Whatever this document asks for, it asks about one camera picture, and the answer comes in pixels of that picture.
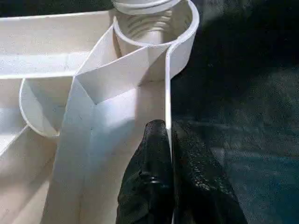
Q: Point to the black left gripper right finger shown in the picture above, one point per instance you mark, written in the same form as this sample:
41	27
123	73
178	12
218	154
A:
205	186

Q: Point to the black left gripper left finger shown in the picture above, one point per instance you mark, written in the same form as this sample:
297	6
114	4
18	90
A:
147	182

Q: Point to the white plastic table top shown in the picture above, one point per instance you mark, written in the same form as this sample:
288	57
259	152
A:
70	116

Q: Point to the white plastic table leg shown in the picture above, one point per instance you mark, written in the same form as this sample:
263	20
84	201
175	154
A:
145	5

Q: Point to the black work mat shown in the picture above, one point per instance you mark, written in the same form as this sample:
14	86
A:
243	84

